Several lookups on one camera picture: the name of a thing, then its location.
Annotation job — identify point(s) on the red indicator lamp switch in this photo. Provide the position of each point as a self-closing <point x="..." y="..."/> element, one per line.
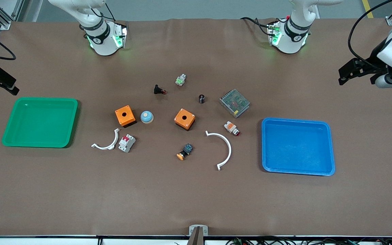
<point x="231" y="128"/>

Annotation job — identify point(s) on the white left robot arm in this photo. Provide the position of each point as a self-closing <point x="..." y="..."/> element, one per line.
<point x="293" y="37"/>

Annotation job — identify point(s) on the blue dome button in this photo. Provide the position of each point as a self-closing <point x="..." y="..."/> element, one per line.
<point x="147" y="117"/>

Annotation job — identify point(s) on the brown camera stand pole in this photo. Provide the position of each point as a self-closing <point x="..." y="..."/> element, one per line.
<point x="196" y="239"/>

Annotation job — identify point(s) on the green white switch module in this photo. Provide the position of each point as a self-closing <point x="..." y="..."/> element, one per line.
<point x="180" y="80"/>

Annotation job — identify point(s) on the small white curved bracket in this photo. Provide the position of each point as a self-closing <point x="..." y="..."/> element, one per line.
<point x="107" y="148"/>

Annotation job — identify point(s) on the blue plastic tray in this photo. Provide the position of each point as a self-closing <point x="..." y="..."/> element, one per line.
<point x="298" y="146"/>

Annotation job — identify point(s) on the black red push button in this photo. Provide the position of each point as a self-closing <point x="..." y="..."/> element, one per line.
<point x="158" y="90"/>

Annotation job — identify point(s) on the black cylindrical capacitor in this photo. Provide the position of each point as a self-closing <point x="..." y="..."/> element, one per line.
<point x="202" y="99"/>

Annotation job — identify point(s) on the large white curved bracket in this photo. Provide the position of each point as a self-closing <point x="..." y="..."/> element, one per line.
<point x="229" y="148"/>

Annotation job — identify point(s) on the orange push button switch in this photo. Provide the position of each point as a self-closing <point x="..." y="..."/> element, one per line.
<point x="185" y="150"/>

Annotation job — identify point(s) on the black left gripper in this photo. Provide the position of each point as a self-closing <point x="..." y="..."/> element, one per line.
<point x="374" y="60"/>

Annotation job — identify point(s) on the green plastic tray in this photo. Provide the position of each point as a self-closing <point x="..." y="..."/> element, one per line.
<point x="39" y="122"/>

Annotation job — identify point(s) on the metal mesh power supply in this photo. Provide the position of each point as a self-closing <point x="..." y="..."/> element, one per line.
<point x="234" y="103"/>

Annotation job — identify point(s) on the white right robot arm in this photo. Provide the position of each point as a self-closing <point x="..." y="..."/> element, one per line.
<point x="102" y="37"/>

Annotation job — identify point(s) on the orange button enclosure box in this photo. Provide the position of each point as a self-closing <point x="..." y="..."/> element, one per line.
<point x="125" y="115"/>
<point x="184" y="119"/>

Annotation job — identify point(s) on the grey table edge clamp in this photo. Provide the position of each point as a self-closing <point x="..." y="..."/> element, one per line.
<point x="192" y="228"/>

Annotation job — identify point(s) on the white red circuit breaker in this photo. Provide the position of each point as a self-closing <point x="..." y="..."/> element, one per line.
<point x="127" y="143"/>

